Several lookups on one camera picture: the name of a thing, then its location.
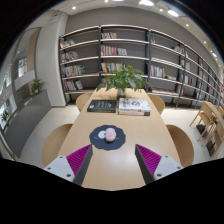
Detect group of ceiling lights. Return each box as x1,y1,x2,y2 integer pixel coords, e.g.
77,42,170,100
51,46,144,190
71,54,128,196
71,0,218,58

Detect white illustrated book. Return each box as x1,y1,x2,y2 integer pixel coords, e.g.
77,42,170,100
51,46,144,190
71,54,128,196
118,97,152,113

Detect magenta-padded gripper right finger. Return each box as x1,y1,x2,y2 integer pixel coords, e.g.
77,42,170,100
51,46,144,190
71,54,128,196
134,143,184,185

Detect dark cartoon-face mouse pad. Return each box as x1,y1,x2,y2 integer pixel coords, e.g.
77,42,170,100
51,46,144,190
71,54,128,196
88,124,127,152

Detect grey bookshelf unit with books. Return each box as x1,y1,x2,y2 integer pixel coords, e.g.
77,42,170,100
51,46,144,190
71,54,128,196
58,23,224,108

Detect green potted plant, white pot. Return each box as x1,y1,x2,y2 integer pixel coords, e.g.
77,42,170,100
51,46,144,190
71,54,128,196
96,64,153,98

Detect black book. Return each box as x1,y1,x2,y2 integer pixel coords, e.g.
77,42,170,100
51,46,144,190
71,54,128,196
86,99,118,114

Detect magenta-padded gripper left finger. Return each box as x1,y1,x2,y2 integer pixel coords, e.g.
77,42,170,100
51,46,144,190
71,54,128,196
43,143,94,187

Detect small green plant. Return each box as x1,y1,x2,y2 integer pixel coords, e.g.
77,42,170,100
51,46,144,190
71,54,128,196
30,78,46,95

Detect pink computer mouse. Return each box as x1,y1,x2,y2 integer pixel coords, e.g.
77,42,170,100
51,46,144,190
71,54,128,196
104,127,117,142

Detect wooden curved-back chair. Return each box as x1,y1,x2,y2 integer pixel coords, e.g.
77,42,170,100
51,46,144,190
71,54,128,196
165,124,195,168
75,92,93,112
147,93,166,115
41,123,74,168

